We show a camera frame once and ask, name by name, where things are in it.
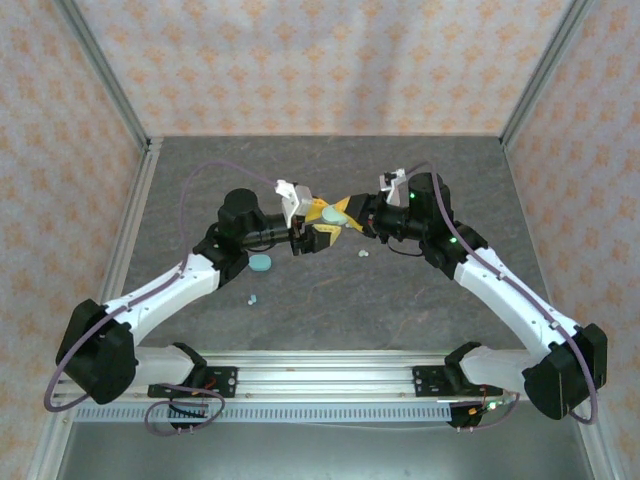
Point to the pale green earbud charging case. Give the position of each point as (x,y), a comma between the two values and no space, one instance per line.
(334,215)

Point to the light blue earbud charging case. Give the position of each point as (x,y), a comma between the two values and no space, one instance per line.
(260,263)

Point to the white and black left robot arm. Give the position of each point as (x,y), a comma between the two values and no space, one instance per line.
(160,300)

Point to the shiny metal sheet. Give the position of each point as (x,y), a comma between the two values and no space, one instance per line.
(325,455)

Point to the aluminium left floor rail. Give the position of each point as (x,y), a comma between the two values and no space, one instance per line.
(130,225)

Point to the aluminium floor rail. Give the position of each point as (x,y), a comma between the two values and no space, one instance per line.
(130,225)
(600,455)

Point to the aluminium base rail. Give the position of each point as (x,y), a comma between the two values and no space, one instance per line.
(325,372)

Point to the aluminium right corner post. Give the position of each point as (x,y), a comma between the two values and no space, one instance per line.
(545,70)

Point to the aluminium corner post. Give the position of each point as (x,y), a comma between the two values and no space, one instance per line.
(545,70)
(100,70)

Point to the aluminium left corner post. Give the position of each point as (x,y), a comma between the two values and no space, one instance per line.
(100,70)

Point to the aluminium right floor rail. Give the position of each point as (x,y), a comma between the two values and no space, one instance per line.
(600,455)

